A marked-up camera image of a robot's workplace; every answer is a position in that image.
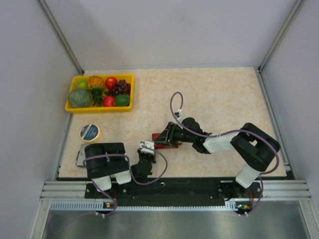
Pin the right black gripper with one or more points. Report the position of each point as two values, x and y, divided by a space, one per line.
167 136

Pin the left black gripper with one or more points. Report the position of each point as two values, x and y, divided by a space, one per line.
153 157

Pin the red paper box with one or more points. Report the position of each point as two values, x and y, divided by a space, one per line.
163 146

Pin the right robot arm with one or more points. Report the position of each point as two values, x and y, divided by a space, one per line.
258 149

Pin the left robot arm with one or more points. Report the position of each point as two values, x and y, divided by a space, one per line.
104 160

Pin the green lime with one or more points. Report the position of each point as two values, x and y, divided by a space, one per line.
122 100

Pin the purple grapes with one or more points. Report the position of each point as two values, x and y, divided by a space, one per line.
120 87

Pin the red apple bottom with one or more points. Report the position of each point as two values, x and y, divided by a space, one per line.
109 101

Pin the red apple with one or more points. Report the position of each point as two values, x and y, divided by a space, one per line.
109 101
109 82

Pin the yellow plastic tray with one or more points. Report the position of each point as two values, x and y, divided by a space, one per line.
94 109

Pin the red apple top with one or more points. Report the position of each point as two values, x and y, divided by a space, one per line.
109 82

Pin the green melon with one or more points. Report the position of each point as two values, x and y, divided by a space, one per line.
79 98

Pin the orange pineapple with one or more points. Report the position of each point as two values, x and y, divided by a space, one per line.
96 88

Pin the green apple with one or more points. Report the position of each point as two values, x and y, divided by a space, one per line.
82 84

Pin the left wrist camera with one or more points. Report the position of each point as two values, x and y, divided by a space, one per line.
147 147

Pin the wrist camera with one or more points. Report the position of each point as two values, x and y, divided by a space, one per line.
178 116
147 147

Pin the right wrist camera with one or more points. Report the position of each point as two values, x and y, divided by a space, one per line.
178 116

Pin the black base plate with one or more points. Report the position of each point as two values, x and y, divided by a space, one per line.
166 192

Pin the grey cable duct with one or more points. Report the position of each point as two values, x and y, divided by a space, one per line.
102 207

